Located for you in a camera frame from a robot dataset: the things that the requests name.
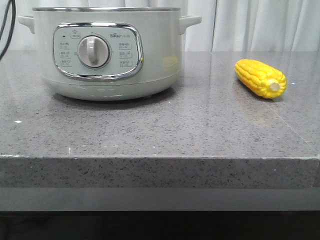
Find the pale green electric cooking pot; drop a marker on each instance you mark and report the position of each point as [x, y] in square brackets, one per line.
[108, 53]

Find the white pleated curtain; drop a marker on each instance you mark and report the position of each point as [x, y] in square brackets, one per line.
[227, 25]

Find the yellow toy corn cob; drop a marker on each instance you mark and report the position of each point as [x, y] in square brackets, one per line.
[262, 79]

